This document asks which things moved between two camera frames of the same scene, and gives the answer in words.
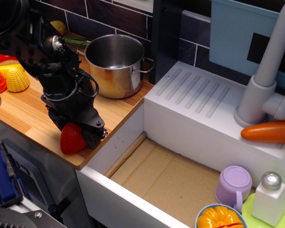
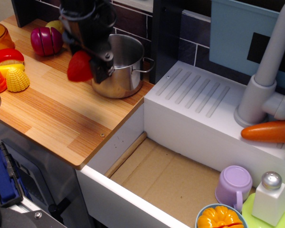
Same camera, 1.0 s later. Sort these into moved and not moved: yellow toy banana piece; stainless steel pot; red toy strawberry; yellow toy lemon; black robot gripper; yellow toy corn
Moved: red toy strawberry; black robot gripper
Not moved: stainless steel pot; yellow toy lemon; yellow toy banana piece; yellow toy corn
